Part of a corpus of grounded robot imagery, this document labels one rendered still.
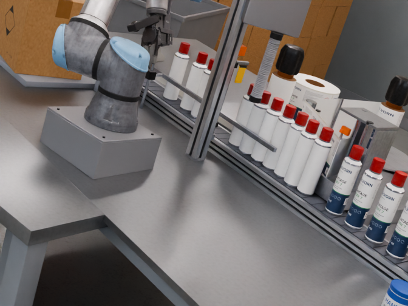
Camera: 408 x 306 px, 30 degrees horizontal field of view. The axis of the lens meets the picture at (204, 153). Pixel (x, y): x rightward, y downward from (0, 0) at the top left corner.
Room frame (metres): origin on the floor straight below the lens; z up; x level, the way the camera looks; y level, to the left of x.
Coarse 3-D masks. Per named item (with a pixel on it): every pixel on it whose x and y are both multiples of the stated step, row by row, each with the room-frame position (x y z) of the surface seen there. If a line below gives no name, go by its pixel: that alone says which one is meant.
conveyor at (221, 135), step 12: (144, 84) 2.60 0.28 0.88; (156, 84) 2.65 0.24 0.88; (192, 120) 2.39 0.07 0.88; (216, 132) 2.34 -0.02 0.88; (228, 132) 2.38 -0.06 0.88; (228, 144) 2.26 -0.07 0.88; (264, 168) 2.16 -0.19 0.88; (276, 180) 2.10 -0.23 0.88; (312, 204) 2.00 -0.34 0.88; (324, 204) 2.03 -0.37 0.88; (336, 216) 1.97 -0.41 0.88; (348, 228) 1.91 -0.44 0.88; (384, 240) 1.91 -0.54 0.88; (384, 252) 1.83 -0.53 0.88; (396, 264) 1.78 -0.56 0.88
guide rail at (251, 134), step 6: (162, 72) 2.54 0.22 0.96; (168, 78) 2.50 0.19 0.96; (174, 84) 2.48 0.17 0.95; (180, 84) 2.46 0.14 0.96; (186, 90) 2.43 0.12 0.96; (192, 96) 2.41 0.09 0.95; (198, 96) 2.40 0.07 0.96; (222, 114) 2.30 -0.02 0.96; (228, 120) 2.28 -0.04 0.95; (234, 120) 2.27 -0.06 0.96; (240, 126) 2.24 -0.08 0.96; (246, 132) 2.21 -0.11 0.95; (252, 132) 2.20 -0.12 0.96; (258, 138) 2.18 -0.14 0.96; (264, 144) 2.16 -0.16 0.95; (270, 144) 2.15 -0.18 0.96; (270, 150) 2.14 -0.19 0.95
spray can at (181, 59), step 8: (184, 48) 2.52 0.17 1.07; (176, 56) 2.52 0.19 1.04; (184, 56) 2.52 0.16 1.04; (176, 64) 2.51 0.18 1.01; (184, 64) 2.52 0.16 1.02; (176, 72) 2.51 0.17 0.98; (184, 72) 2.53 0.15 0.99; (176, 80) 2.51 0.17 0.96; (168, 88) 2.51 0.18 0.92; (176, 88) 2.52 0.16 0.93; (168, 96) 2.51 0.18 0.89; (176, 96) 2.52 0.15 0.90
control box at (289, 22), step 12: (252, 0) 2.13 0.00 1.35; (264, 0) 2.14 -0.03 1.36; (276, 0) 2.14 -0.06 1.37; (288, 0) 2.15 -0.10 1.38; (300, 0) 2.16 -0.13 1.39; (252, 12) 2.13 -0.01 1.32; (264, 12) 2.14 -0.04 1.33; (276, 12) 2.15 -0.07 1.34; (288, 12) 2.15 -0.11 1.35; (300, 12) 2.16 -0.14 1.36; (252, 24) 2.14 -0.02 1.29; (264, 24) 2.14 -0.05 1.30; (276, 24) 2.15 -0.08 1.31; (288, 24) 2.16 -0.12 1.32; (300, 24) 2.16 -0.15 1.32
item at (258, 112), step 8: (264, 96) 2.23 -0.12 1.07; (256, 104) 2.23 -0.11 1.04; (264, 104) 2.24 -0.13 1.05; (256, 112) 2.23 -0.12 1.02; (264, 112) 2.23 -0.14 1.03; (248, 120) 2.24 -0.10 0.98; (256, 120) 2.22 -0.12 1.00; (248, 128) 2.23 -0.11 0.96; (256, 128) 2.23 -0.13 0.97; (248, 136) 2.23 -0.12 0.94; (240, 144) 2.24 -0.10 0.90; (248, 144) 2.22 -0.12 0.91; (248, 152) 2.23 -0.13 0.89
